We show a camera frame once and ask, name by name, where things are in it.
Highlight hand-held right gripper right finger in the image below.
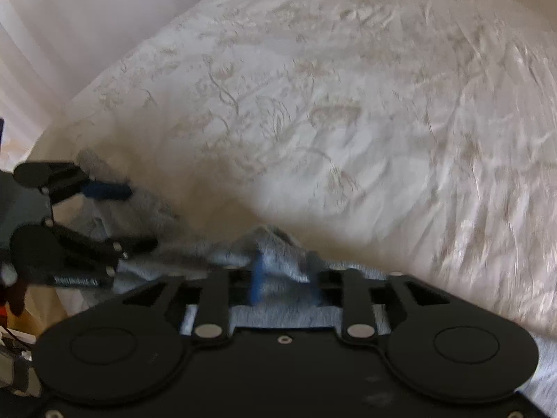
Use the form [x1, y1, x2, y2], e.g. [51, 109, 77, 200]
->
[310, 269, 452, 341]

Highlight light blue pants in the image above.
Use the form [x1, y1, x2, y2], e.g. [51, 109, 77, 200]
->
[61, 148, 557, 418]

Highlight white curtain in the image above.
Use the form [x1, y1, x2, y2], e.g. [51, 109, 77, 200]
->
[0, 0, 236, 157]

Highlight white floral bedspread bed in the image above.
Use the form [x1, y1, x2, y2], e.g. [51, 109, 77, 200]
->
[30, 0, 557, 327]

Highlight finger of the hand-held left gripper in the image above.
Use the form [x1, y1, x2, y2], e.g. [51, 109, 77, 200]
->
[42, 167, 133, 205]
[44, 221, 159, 290]

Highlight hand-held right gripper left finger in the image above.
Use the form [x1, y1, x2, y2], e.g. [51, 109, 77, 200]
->
[124, 256, 267, 345]

